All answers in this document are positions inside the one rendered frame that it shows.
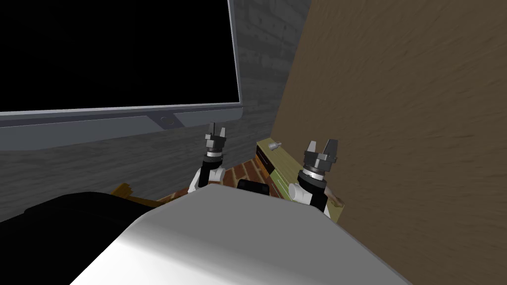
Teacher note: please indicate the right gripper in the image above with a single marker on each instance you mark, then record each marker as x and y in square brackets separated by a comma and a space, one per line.
[319, 160]

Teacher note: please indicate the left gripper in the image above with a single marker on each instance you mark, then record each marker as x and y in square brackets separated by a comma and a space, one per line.
[215, 143]

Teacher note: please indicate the olive green cabinet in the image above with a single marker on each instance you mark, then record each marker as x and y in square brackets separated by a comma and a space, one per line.
[287, 166]

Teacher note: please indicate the silver cabinet knob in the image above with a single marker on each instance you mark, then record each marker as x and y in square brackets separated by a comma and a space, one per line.
[274, 145]

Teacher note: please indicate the yellow wooden furniture piece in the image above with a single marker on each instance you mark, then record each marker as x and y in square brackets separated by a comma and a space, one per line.
[130, 194]

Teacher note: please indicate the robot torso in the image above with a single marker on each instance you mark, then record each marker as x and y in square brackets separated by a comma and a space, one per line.
[237, 237]

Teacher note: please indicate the grey framed black television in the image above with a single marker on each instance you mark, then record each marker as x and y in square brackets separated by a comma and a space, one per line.
[119, 51]

